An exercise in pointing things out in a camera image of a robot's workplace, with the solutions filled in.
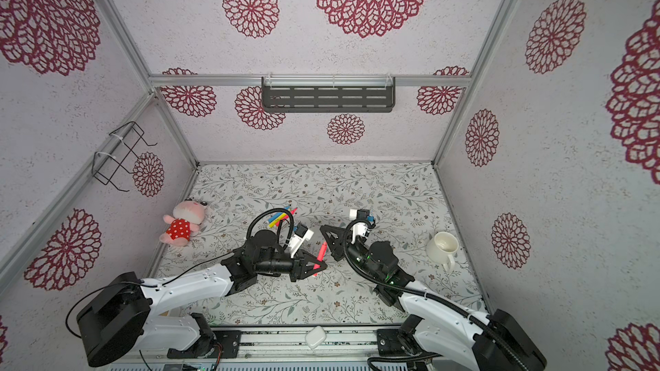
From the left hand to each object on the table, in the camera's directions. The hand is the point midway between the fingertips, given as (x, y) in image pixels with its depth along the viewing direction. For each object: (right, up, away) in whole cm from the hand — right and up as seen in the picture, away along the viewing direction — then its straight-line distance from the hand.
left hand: (323, 265), depth 74 cm
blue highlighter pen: (-19, +11, +29) cm, 36 cm away
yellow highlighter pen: (-13, +13, 0) cm, 18 cm away
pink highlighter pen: (-1, +3, -2) cm, 4 cm away
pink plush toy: (-51, +11, +21) cm, 56 cm away
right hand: (-1, +10, -2) cm, 10 cm away
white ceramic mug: (+42, 0, +19) cm, 46 cm away
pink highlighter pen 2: (-8, +16, -9) cm, 20 cm away
